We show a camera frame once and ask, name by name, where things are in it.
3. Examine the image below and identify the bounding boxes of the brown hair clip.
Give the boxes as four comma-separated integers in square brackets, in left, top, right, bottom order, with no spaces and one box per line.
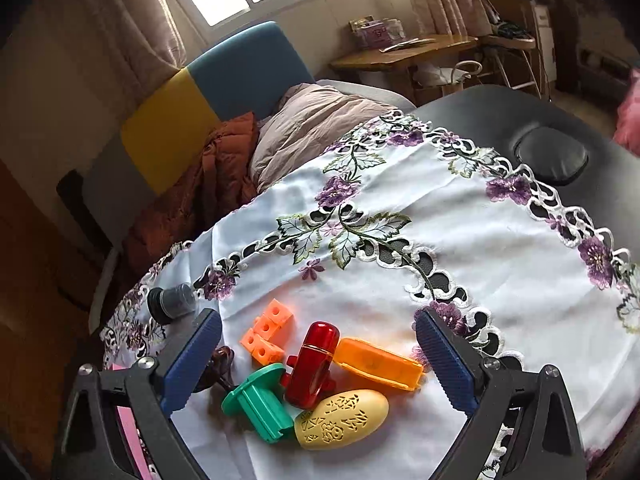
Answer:
[200,346,238,391]

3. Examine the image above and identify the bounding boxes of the metal folding stand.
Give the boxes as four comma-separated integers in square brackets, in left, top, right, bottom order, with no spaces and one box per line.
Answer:
[482,30,543,96]

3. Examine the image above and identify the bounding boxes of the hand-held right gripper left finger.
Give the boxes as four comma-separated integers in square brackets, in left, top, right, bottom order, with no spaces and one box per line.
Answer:
[52,308,223,480]

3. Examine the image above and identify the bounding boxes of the black face hole cushion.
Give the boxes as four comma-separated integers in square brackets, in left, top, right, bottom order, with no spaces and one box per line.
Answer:
[512,127,590,177]

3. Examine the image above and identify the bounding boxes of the red cylinder case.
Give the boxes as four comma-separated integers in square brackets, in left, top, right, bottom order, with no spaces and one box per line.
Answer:
[285,321,342,409]

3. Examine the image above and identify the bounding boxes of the green plastic toy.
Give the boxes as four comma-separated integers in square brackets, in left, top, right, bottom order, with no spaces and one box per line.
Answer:
[221,363,296,444]

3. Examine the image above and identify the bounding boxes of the rust brown quilt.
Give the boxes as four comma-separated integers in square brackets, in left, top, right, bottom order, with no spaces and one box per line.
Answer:
[122,112,261,281]

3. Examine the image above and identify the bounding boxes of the pink cloth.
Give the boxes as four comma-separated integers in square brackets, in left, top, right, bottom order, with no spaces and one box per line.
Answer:
[612,67,640,153]

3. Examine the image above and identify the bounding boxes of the white embroidered floral tablecloth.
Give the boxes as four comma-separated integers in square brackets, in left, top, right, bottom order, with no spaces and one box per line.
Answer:
[100,110,640,480]

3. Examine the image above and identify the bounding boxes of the blue and yellow headboard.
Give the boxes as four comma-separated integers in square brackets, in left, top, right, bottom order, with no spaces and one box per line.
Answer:
[87,21,317,241]

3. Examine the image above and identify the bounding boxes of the grey mattress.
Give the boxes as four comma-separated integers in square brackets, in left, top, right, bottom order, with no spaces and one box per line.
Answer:
[317,79,416,111]

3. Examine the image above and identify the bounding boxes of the pink flat object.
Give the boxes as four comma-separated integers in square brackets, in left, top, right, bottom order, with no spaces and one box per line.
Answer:
[112,365,151,480]

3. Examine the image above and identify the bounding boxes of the dark low shelf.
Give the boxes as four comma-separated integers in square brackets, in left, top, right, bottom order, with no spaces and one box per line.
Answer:
[575,45,633,83]

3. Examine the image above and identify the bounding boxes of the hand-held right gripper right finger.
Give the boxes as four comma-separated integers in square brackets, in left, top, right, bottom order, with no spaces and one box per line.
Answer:
[414,307,588,480]

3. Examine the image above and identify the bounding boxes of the white bag with handles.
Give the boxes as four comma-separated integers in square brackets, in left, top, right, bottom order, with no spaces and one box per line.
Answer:
[412,60,483,93]

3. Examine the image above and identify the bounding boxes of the orange cube blocks toy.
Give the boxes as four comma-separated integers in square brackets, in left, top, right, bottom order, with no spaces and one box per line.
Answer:
[239,298,297,365]

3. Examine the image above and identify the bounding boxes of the orange plastic box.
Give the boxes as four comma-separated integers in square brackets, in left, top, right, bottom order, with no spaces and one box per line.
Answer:
[332,337,425,392]

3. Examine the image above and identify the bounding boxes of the pale pink duvet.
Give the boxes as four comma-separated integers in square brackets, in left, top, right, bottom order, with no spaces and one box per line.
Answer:
[248,82,401,195]

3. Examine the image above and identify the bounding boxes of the grey and black bottle cap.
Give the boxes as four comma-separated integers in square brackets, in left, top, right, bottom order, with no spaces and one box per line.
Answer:
[148,283,197,322]

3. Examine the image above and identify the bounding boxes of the papers on desk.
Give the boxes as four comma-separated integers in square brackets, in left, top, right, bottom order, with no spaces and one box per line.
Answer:
[380,37,438,53]

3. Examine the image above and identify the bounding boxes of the black massage table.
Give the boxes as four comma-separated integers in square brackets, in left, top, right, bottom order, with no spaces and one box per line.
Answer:
[410,84,640,311]

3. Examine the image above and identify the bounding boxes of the yellow oval carved case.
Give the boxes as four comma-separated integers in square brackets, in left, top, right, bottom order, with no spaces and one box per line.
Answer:
[293,389,390,450]

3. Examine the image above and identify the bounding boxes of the wooden desk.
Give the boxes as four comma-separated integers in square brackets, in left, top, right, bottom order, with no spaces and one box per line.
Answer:
[330,35,478,106]

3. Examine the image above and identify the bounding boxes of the purple box on desk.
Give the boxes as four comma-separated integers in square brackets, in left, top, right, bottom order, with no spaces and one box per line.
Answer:
[349,16,407,50]

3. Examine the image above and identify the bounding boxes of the white cabinet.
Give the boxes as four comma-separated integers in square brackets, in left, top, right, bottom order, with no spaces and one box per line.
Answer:
[532,5,558,81]

